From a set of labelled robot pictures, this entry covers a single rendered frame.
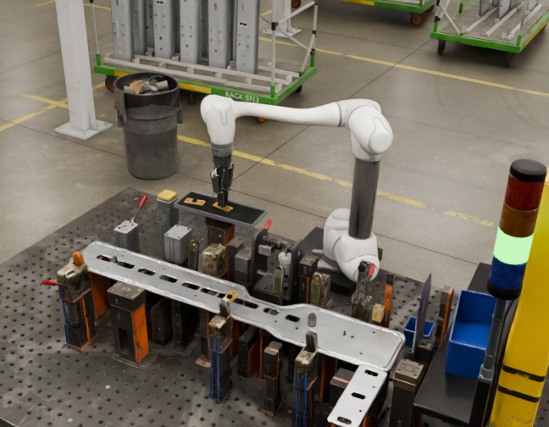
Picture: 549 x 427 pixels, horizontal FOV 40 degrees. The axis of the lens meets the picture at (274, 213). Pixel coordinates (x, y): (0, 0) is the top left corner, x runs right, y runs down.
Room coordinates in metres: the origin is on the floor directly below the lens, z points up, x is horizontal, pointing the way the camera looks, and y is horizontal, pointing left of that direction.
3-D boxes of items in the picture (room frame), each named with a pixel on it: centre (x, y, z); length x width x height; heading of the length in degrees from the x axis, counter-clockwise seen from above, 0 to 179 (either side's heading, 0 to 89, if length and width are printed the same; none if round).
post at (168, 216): (2.84, 0.46, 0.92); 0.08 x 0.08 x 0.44; 64
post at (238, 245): (2.56, 0.15, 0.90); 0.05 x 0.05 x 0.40; 64
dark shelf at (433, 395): (2.11, -0.73, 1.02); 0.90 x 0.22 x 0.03; 154
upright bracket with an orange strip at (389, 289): (2.21, -0.42, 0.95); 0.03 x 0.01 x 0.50; 64
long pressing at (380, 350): (2.32, 0.18, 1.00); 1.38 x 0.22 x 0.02; 64
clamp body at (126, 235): (2.73, 0.62, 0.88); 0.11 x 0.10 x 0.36; 154
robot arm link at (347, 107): (2.87, -0.33, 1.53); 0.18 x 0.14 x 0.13; 106
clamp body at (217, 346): (2.14, 0.18, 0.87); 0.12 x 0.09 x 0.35; 154
